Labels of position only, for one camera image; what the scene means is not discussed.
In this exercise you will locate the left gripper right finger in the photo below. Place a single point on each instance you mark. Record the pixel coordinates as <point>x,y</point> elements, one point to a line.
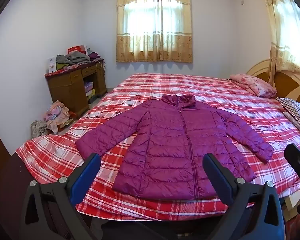
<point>254,211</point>

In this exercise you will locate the grey patterned bag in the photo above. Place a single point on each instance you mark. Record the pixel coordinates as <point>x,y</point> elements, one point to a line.
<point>38,128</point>

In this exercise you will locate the boxes in desk shelf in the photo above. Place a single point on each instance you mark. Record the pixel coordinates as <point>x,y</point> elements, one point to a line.
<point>90,92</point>

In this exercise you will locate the purple puffer jacket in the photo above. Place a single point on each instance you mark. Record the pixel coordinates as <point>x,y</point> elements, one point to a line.
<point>171,137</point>

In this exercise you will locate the pink floral pillow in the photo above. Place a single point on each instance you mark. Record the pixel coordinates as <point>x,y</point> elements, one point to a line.
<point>254,85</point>

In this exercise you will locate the grey folded clothes pile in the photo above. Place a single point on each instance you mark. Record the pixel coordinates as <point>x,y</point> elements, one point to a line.
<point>73,58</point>

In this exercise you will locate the side window curtain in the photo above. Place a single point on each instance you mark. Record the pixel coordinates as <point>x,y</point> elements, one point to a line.
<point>284,18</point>

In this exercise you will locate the striped pillow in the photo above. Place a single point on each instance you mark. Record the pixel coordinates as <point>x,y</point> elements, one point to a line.
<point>292,110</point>

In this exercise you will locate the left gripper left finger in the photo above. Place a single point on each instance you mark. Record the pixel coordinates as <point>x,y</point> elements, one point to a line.
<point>49,210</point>

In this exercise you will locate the purple folded clothes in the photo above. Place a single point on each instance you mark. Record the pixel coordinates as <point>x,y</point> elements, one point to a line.
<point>94,56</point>

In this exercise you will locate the white card box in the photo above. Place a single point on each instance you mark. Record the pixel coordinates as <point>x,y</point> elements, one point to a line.
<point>52,66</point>

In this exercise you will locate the red box on desk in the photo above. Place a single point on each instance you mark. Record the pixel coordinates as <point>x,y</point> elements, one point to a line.
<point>80,48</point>

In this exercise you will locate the red plaid bed cover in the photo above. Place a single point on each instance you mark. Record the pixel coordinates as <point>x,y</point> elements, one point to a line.
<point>50,157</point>

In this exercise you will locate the beige window curtain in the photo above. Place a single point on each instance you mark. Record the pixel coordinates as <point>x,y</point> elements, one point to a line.
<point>153,31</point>

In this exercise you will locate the wooden headboard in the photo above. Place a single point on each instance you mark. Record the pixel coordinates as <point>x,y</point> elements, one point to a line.
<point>286,83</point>

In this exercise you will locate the pink clothes heap on floor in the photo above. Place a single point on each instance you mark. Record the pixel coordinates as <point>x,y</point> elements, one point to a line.
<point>58,114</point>

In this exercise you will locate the brown wooden desk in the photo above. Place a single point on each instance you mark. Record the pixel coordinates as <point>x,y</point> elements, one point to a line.
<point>67,86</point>

